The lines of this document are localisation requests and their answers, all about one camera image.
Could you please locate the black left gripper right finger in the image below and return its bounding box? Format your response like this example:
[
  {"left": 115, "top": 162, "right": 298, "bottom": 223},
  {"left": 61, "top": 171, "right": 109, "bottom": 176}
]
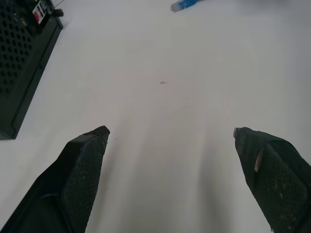
[{"left": 233, "top": 126, "right": 311, "bottom": 233}]

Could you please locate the black perforated computer case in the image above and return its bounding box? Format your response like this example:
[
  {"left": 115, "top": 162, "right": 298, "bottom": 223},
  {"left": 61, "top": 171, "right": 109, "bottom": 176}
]
[{"left": 0, "top": 0, "right": 64, "bottom": 140}]

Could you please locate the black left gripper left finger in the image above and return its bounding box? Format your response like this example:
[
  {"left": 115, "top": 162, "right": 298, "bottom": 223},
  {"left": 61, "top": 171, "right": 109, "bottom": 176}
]
[{"left": 0, "top": 125, "right": 111, "bottom": 233}]

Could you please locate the blue object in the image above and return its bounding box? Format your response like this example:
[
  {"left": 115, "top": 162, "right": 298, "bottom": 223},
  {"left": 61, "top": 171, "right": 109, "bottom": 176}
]
[{"left": 170, "top": 0, "right": 204, "bottom": 12}]

